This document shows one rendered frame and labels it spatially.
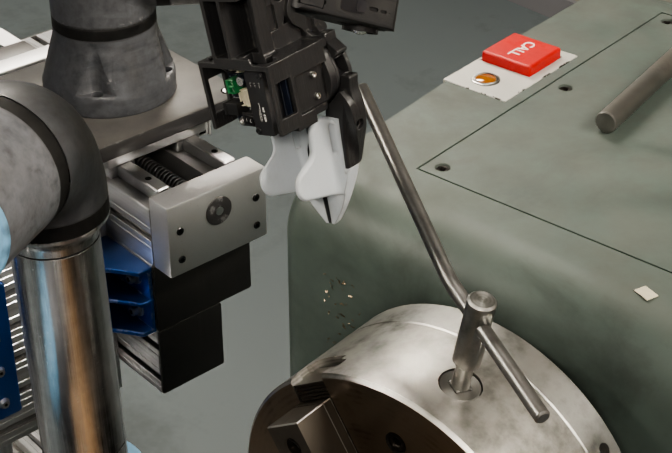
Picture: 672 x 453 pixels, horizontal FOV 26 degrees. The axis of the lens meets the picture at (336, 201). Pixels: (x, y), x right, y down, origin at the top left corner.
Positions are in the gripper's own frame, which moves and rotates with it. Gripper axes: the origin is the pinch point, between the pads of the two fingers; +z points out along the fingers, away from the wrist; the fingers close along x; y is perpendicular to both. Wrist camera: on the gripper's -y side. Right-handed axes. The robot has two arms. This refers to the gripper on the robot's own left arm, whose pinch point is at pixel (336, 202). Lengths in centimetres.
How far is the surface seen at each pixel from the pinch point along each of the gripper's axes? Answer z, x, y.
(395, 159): -1.1, 1.1, -6.3
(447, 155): 6.7, -8.5, -23.7
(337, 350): 13.1, -2.7, 0.7
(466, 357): 10.3, 11.5, 1.5
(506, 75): 5.3, -13.3, -40.6
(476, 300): 5.7, 12.9, 0.9
